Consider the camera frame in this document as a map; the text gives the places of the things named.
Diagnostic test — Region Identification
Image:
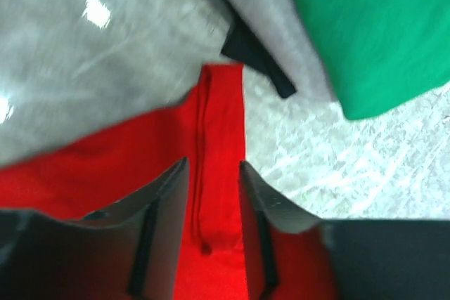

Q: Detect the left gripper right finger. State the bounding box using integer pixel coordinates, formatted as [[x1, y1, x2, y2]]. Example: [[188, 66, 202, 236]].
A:
[[239, 161, 449, 299]]

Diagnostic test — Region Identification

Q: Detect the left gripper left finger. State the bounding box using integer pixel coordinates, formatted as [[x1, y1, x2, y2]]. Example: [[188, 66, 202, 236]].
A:
[[1, 159, 189, 299]]

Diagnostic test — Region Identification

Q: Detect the red t shirt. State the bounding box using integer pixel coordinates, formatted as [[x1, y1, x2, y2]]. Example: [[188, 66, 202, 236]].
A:
[[1, 65, 251, 299]]

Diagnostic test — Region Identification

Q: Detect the folded black t shirt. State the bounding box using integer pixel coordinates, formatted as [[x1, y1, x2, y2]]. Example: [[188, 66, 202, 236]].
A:
[[221, 20, 297, 99]]

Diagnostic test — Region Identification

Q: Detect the folded green t shirt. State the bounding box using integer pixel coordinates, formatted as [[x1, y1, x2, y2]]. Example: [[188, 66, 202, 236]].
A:
[[294, 0, 449, 121]]

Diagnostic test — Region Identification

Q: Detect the folded grey t shirt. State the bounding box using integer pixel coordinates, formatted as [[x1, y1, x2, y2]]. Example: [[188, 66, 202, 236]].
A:
[[226, 0, 337, 103]]

